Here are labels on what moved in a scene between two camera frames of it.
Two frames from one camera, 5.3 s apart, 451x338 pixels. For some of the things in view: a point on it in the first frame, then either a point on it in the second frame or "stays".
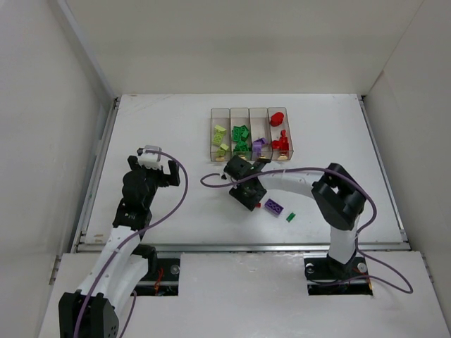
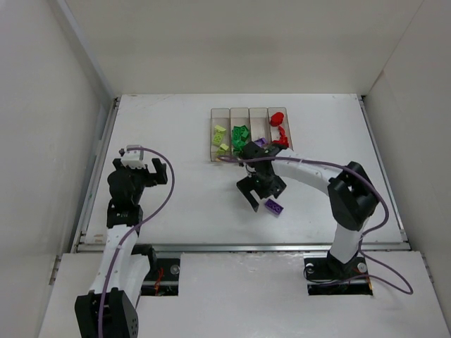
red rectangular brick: (239, 134) stays
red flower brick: (276, 119) stays
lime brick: (219, 128) stays
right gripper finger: (261, 162) -> (273, 150)
